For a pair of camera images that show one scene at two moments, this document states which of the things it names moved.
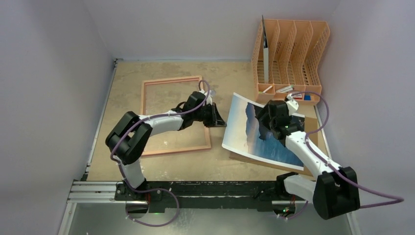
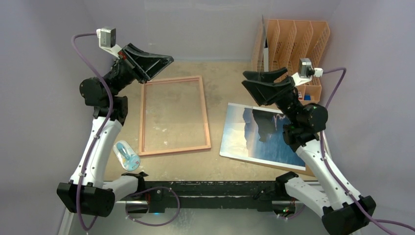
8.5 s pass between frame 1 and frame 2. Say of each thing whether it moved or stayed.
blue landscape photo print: stayed
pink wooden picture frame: stayed
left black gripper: moved
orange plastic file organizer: stayed
